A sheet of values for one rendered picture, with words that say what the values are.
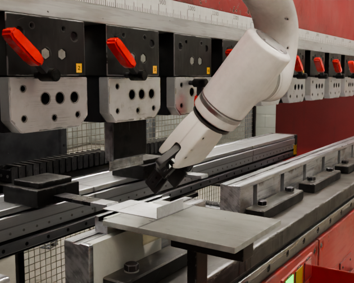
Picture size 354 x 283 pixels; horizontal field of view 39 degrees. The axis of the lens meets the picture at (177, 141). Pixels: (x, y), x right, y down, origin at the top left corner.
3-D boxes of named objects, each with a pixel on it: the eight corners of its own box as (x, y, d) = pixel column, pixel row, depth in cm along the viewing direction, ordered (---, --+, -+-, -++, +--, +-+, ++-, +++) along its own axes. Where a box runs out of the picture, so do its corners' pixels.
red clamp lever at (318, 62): (322, 56, 163) (328, 76, 170) (309, 56, 165) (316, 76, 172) (321, 60, 162) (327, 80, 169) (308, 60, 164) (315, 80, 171)
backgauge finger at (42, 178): (92, 220, 95) (91, 194, 95) (3, 201, 110) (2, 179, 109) (132, 206, 105) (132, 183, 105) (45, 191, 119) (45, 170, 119)
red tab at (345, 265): (344, 284, 173) (345, 264, 172) (338, 282, 174) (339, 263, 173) (355, 270, 185) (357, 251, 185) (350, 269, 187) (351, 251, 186)
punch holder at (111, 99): (109, 123, 85) (107, 23, 83) (72, 121, 90) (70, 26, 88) (160, 117, 98) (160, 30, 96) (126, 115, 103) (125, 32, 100)
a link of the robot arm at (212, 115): (219, 87, 91) (210, 100, 92) (194, 88, 83) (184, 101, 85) (252, 119, 88) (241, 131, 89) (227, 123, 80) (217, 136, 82)
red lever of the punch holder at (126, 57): (121, 34, 80) (149, 74, 87) (101, 35, 83) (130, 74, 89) (116, 42, 80) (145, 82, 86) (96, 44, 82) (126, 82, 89)
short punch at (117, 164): (113, 172, 93) (112, 120, 92) (105, 170, 94) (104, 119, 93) (146, 164, 101) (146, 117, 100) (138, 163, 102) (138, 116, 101)
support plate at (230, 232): (234, 254, 76) (235, 247, 76) (102, 226, 90) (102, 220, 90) (281, 225, 91) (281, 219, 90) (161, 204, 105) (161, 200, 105)
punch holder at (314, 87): (309, 100, 168) (311, 50, 166) (285, 100, 173) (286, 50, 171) (324, 99, 180) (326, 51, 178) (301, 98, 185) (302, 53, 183)
